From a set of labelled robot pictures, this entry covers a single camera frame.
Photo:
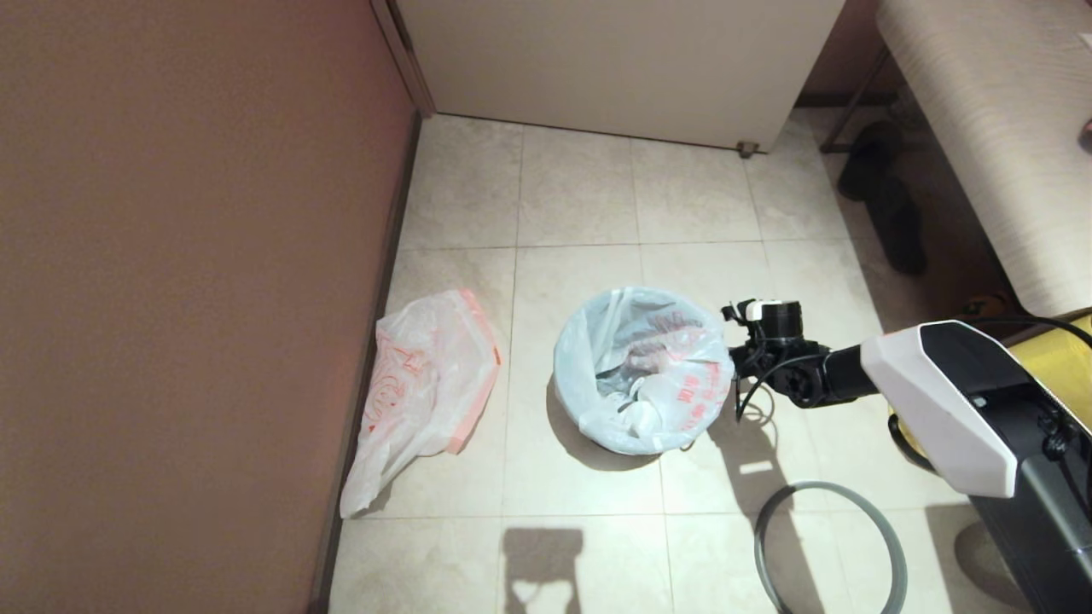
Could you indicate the metal door stop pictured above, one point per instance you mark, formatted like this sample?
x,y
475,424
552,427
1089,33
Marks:
x,y
748,149

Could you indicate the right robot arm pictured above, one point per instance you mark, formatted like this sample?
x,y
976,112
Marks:
x,y
938,401

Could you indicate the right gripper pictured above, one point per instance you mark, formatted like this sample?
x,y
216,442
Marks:
x,y
781,324

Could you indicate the round trash bin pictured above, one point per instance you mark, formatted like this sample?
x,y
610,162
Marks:
x,y
616,443

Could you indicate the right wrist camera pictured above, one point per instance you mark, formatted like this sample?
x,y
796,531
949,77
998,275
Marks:
x,y
763,310

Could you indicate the full translucent white trash bag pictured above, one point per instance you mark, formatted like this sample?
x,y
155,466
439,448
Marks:
x,y
674,401

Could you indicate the door frame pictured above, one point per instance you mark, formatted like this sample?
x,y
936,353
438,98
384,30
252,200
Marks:
x,y
401,51

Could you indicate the beige upholstered bench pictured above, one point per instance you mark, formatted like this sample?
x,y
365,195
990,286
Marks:
x,y
998,128

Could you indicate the empty white red-printed plastic bag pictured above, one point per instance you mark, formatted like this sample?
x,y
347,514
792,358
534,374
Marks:
x,y
426,375

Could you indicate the black shoe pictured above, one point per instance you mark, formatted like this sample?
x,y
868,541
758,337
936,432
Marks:
x,y
906,234
870,162

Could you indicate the metal bench leg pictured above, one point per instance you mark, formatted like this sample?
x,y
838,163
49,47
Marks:
x,y
853,102

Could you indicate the white door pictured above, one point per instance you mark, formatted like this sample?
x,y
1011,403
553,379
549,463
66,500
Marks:
x,y
623,60

